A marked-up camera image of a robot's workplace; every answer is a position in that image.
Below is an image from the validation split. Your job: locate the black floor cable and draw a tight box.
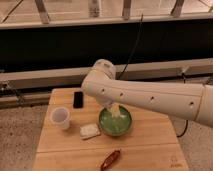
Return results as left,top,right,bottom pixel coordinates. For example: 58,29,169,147
176,71,189,139

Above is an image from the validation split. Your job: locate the black hanging cable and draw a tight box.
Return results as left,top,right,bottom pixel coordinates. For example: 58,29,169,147
117,13,144,80

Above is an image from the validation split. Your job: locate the white ceramic cup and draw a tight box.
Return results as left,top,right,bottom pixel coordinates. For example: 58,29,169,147
50,107,70,130

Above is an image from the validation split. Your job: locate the black smartphone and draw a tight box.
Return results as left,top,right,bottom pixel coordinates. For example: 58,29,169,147
73,91,83,108

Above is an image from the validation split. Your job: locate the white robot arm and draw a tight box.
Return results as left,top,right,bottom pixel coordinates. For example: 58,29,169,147
82,59,213,128

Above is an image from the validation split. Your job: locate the green ceramic bowl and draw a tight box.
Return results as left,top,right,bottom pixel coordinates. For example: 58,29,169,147
99,105,132,136

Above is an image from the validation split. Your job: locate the white sponge block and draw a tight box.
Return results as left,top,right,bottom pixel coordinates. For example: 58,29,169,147
80,124,101,140

